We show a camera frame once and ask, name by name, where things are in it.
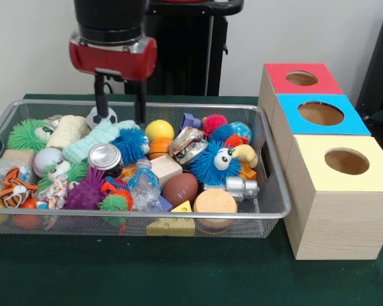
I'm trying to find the brown toy football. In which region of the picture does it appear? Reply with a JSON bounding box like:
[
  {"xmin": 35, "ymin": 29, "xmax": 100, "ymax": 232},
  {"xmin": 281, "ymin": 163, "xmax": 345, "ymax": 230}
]
[{"xmin": 162, "ymin": 173, "xmax": 199, "ymax": 208}]

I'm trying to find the purple spiky ball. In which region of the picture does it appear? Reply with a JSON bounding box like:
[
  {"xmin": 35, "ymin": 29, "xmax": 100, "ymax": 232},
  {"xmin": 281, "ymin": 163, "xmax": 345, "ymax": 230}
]
[{"xmin": 63, "ymin": 167, "xmax": 108, "ymax": 211}]

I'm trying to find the wooden three-hole box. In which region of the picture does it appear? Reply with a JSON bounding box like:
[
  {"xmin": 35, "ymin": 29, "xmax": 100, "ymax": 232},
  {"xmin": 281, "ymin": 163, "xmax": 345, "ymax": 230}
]
[{"xmin": 258, "ymin": 62, "xmax": 383, "ymax": 261}]

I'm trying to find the cream knit cloth roll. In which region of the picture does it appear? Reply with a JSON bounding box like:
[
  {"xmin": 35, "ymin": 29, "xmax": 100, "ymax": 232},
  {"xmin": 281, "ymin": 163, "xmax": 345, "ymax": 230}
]
[{"xmin": 46, "ymin": 115, "xmax": 91, "ymax": 151}]

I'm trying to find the clear mesh bin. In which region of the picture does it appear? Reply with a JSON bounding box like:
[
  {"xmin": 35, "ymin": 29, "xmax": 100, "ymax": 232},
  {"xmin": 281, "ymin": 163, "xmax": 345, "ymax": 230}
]
[{"xmin": 0, "ymin": 99, "xmax": 292, "ymax": 240}]

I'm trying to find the black and white soccer ball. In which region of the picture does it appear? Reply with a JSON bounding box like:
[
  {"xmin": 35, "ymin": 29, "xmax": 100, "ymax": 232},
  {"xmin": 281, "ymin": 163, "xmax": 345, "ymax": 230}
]
[{"xmin": 87, "ymin": 106, "xmax": 118, "ymax": 127}]

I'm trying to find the yellow ball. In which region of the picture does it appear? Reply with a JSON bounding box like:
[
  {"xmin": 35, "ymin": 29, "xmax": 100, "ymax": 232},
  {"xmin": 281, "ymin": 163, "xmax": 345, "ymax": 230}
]
[{"xmin": 145, "ymin": 119, "xmax": 175, "ymax": 142}]

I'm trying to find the blue fuzzy monster toy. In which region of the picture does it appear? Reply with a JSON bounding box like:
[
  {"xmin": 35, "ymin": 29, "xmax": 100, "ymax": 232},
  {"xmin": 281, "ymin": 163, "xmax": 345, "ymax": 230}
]
[{"xmin": 189, "ymin": 140, "xmax": 242, "ymax": 187}]

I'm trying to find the orange tiger plush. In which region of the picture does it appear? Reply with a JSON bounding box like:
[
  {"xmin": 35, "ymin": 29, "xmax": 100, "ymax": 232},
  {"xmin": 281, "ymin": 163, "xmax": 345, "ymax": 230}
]
[{"xmin": 0, "ymin": 166, "xmax": 39, "ymax": 209}]

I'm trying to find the mint green knit cloth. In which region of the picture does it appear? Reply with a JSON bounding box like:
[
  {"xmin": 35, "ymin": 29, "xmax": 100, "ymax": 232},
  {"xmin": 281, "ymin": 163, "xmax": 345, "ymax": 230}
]
[{"xmin": 62, "ymin": 120, "xmax": 141, "ymax": 164}]

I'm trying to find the yellow cheese wedge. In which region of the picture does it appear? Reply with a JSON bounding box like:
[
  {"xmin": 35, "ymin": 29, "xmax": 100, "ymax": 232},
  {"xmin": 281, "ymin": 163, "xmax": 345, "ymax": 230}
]
[{"xmin": 146, "ymin": 217, "xmax": 196, "ymax": 238}]

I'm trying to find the dark green tablecloth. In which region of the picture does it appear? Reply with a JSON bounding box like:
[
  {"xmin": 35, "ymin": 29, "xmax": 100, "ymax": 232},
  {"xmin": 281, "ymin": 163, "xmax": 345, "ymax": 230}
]
[{"xmin": 0, "ymin": 94, "xmax": 383, "ymax": 306}]

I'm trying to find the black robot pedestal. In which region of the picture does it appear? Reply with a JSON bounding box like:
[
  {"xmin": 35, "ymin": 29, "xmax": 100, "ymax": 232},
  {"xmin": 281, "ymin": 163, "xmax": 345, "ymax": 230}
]
[{"xmin": 124, "ymin": 0, "xmax": 244, "ymax": 96}]

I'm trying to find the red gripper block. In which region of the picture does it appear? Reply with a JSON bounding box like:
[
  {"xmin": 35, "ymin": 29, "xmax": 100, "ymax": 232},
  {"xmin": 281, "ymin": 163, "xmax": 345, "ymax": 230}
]
[{"xmin": 68, "ymin": 37, "xmax": 158, "ymax": 126}]

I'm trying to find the green spiky ball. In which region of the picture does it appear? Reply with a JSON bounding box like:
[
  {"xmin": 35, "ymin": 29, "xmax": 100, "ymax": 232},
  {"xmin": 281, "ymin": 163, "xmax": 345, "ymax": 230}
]
[{"xmin": 6, "ymin": 119, "xmax": 52, "ymax": 154}]

